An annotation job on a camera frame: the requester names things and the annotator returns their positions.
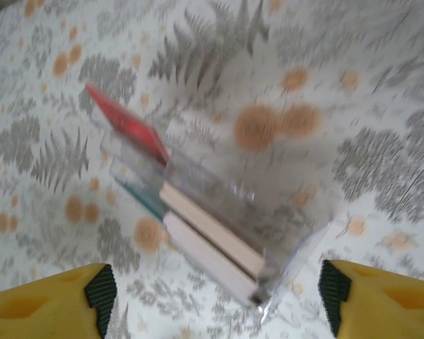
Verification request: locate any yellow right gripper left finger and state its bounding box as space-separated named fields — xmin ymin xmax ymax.
xmin=0 ymin=263 xmax=119 ymax=339

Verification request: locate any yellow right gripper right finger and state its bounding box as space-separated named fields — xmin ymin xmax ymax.
xmin=317 ymin=259 xmax=424 ymax=339

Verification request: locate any clear acrylic card holder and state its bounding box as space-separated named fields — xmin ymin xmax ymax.
xmin=99 ymin=129 xmax=336 ymax=316

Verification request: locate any teal card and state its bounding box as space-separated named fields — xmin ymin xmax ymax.
xmin=112 ymin=172 xmax=169 ymax=222

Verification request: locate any pale white card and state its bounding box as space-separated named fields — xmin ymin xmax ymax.
xmin=161 ymin=210 xmax=266 ymax=307

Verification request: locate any red card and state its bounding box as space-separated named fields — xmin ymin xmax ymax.
xmin=85 ymin=83 xmax=172 ymax=167

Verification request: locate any floral patterned table cover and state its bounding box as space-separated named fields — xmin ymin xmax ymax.
xmin=0 ymin=0 xmax=424 ymax=339

